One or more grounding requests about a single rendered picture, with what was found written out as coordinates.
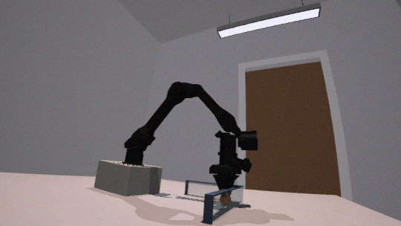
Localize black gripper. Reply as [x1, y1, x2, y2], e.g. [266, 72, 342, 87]
[209, 149, 242, 190]

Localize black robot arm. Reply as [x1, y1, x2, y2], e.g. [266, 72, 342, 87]
[123, 81, 258, 173]

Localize clear low corner walls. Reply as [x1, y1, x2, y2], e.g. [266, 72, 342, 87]
[186, 181, 244, 223]

